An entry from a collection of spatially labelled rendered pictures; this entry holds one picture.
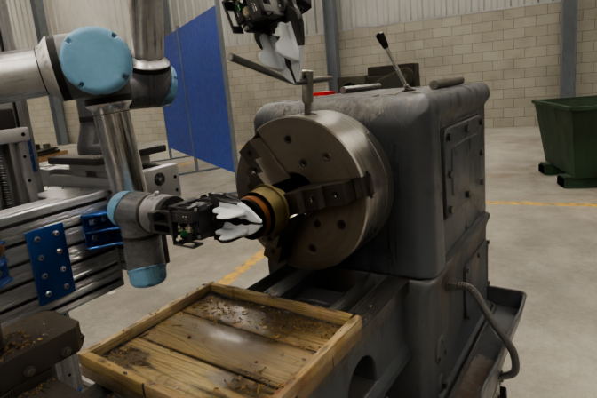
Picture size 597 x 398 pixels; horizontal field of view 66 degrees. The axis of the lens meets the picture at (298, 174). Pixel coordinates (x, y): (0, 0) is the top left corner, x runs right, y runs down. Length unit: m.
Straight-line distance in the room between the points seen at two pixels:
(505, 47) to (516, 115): 1.41
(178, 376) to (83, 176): 0.76
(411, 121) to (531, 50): 9.83
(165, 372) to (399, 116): 0.63
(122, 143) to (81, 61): 0.23
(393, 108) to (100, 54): 0.56
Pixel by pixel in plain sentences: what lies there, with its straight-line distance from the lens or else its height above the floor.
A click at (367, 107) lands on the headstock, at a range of 1.00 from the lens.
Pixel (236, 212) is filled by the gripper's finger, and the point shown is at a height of 1.10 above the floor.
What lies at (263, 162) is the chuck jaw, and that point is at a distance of 0.89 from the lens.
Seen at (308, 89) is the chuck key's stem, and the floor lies 1.28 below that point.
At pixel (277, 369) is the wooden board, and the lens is 0.75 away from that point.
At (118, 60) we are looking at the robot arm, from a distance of 0.90.
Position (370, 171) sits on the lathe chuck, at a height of 1.13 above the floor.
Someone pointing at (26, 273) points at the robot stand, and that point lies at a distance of 1.22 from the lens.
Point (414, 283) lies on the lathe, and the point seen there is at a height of 0.86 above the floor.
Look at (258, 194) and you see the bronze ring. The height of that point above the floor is 1.12.
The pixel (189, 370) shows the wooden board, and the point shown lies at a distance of 0.78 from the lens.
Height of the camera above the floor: 1.30
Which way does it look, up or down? 11 degrees down
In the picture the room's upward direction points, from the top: 5 degrees counter-clockwise
